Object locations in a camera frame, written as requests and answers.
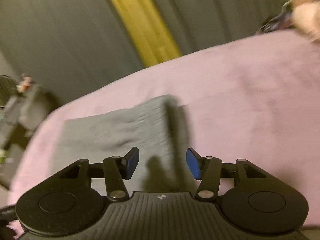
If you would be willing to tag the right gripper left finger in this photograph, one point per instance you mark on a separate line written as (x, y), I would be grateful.
(116, 169)

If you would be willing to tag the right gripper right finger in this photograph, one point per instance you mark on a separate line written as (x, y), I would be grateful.
(208, 171)

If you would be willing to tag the grey sweatpants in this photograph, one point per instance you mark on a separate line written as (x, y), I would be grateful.
(157, 127)

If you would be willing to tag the pink velvet bed cover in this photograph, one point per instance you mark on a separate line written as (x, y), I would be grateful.
(256, 98)

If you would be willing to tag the grey upholstered chair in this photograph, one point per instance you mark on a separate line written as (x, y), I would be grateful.
(23, 114)

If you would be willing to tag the grey curtain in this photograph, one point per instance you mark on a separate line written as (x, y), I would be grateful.
(74, 47)

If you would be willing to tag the dark purple cloth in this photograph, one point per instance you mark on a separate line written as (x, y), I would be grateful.
(281, 21)

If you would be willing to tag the pink plush toy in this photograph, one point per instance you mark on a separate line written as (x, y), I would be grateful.
(305, 17)

